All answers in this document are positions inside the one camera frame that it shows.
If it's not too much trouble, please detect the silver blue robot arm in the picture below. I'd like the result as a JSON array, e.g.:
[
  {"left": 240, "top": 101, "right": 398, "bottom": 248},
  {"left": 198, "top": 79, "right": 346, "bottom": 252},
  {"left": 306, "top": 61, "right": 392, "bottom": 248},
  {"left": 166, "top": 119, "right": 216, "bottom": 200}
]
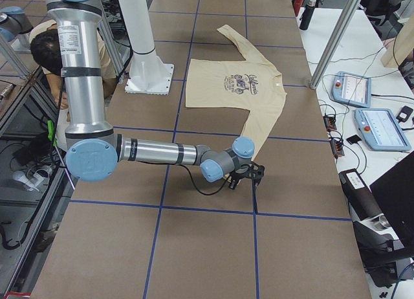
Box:
[{"left": 46, "top": 0, "right": 265, "bottom": 188}]

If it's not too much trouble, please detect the small black power adapter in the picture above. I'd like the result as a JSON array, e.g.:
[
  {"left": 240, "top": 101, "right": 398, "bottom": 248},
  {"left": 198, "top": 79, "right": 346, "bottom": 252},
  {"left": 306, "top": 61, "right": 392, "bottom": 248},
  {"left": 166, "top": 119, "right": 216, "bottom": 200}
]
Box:
[{"left": 396, "top": 105, "right": 413, "bottom": 122}]

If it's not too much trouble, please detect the person in beige shirt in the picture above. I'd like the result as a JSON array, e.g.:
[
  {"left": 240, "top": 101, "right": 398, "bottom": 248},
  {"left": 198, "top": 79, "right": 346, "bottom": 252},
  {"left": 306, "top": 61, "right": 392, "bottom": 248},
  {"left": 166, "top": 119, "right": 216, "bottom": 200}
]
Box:
[{"left": 29, "top": 19, "right": 118, "bottom": 109}]

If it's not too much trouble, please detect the teach pendant tablet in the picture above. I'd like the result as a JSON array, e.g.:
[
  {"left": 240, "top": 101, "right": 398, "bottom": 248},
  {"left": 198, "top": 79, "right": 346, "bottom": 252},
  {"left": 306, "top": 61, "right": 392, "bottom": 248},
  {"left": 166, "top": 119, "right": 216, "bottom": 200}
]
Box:
[
  {"left": 354, "top": 108, "right": 411, "bottom": 151},
  {"left": 331, "top": 71, "right": 371, "bottom": 108}
]

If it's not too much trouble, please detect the cream long-sleeve printed shirt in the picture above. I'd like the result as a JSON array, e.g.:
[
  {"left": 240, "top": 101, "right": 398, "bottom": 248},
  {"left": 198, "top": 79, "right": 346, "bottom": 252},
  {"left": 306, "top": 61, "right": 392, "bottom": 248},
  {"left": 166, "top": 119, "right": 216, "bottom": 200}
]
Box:
[{"left": 186, "top": 25, "right": 287, "bottom": 156}]

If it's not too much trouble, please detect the black water bottle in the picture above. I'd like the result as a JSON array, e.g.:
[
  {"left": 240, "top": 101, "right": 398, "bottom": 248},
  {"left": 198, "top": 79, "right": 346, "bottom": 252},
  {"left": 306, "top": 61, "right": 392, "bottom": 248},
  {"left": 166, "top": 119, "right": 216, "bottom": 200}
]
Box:
[{"left": 299, "top": 0, "right": 317, "bottom": 30}]

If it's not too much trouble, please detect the lower teach pendant tablet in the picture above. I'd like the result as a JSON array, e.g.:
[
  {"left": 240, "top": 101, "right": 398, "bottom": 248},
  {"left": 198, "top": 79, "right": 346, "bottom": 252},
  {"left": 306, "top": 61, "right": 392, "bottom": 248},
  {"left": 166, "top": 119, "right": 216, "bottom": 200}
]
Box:
[{"left": 354, "top": 108, "right": 411, "bottom": 151}]

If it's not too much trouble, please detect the aluminium frame post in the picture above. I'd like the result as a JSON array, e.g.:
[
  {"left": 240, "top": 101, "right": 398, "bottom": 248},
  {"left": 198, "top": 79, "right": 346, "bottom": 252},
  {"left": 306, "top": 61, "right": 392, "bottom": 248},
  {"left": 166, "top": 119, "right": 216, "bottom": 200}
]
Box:
[{"left": 309, "top": 0, "right": 361, "bottom": 90}]

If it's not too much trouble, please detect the black box with label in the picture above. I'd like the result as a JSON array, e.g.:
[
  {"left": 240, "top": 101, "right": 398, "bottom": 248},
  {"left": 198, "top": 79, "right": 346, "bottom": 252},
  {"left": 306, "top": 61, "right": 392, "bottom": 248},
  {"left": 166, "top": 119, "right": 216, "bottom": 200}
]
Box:
[{"left": 338, "top": 169, "right": 382, "bottom": 220}]

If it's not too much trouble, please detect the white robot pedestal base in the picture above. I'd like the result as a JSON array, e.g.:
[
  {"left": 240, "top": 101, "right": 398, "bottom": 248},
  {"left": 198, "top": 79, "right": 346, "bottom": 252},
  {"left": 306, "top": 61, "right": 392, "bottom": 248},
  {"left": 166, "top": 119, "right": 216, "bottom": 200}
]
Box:
[{"left": 118, "top": 0, "right": 174, "bottom": 95}]

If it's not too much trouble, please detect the upper teach pendant tablet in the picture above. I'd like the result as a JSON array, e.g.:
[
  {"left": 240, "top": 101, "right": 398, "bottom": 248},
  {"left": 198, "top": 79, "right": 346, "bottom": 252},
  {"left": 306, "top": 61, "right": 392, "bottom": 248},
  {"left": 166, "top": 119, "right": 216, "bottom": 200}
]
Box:
[{"left": 331, "top": 71, "right": 371, "bottom": 108}]

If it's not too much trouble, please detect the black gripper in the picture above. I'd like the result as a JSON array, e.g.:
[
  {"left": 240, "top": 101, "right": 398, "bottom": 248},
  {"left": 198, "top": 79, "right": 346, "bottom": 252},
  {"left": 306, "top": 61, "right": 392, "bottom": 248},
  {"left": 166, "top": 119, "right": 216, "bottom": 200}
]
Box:
[{"left": 228, "top": 162, "right": 265, "bottom": 190}]

